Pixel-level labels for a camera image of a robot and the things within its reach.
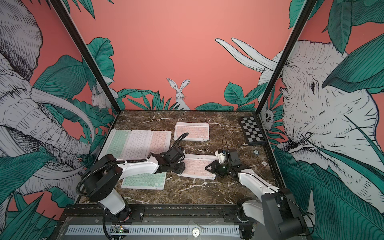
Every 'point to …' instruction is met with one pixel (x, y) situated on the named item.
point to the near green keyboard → (155, 181)
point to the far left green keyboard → (116, 144)
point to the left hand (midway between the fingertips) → (184, 165)
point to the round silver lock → (195, 232)
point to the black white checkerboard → (253, 132)
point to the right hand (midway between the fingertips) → (206, 166)
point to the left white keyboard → (138, 146)
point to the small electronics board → (119, 229)
